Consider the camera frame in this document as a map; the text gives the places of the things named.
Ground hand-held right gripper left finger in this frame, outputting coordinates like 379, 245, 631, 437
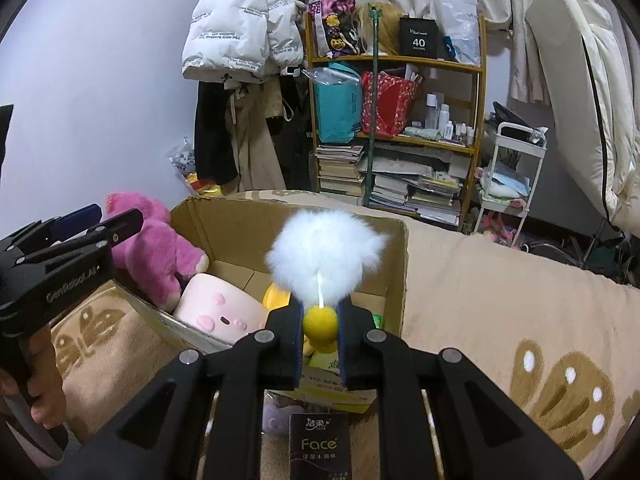
50, 300, 306, 480

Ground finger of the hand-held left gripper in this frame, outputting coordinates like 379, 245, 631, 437
0, 204, 104, 261
15, 209, 145, 268

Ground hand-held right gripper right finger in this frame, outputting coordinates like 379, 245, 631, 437
337, 297, 586, 480

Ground pink bear plush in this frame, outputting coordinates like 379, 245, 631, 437
103, 191, 210, 311

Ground yellow plush toy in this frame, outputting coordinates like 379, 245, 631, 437
262, 282, 343, 368

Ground pink pig face pillow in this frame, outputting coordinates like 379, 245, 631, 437
173, 273, 271, 346

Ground white pom-pom charm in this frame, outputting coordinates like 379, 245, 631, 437
265, 208, 389, 342

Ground cardboard box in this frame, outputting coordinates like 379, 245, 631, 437
112, 191, 410, 413

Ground person's left hand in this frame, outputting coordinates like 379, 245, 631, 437
26, 329, 69, 423

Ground small purple plush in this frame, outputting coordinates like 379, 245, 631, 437
261, 402, 292, 435

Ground colourful plastic bag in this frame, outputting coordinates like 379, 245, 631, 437
167, 137, 222, 196

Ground black tissue pack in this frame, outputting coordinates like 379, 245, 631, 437
289, 412, 351, 480

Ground black coat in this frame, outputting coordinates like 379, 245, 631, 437
194, 80, 239, 187

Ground beige flower blanket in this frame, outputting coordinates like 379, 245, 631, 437
50, 190, 640, 480

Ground beige coat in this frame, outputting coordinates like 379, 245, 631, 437
225, 80, 287, 193

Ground pile of books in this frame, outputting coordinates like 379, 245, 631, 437
315, 142, 463, 226

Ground dark hanging clothes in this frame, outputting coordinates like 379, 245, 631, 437
265, 72, 319, 193

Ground pink toy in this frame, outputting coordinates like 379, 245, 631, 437
482, 210, 524, 247

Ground white trolley cart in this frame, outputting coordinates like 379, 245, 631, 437
470, 121, 548, 249

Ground white puffer jacket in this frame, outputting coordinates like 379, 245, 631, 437
181, 0, 304, 83

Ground green pole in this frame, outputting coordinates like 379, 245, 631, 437
361, 4, 381, 208

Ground teal bag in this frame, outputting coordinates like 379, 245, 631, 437
312, 62, 362, 144

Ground red patterned bag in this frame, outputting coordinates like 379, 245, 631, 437
360, 71, 420, 137

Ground group of white bottles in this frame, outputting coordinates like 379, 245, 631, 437
424, 91, 476, 142

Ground black printed tote bag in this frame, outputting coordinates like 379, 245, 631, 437
307, 0, 362, 59

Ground wooden shelf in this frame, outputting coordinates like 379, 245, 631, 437
303, 10, 488, 233

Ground black box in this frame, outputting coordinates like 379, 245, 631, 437
399, 16, 440, 59

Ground blonde wig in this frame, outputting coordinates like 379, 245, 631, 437
355, 2, 407, 56

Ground white plastic bag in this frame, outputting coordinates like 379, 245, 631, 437
435, 0, 482, 65

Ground white padded chair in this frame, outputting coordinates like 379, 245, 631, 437
525, 0, 640, 237

